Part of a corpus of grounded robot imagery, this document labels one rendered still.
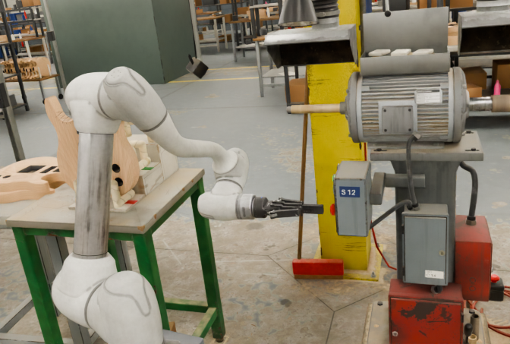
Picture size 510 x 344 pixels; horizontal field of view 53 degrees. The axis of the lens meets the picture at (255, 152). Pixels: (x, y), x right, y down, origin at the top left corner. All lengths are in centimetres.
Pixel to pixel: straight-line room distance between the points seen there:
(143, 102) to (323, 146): 161
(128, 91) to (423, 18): 102
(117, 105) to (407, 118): 91
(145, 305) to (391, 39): 119
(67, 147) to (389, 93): 123
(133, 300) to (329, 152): 169
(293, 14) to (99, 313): 107
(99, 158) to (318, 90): 152
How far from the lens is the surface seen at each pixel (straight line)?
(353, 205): 162
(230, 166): 182
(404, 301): 193
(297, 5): 172
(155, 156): 225
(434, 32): 189
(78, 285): 162
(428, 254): 185
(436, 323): 198
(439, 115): 175
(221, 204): 178
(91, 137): 157
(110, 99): 146
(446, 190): 186
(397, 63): 175
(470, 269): 200
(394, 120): 173
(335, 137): 284
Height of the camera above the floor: 172
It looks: 19 degrees down
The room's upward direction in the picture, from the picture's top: 6 degrees counter-clockwise
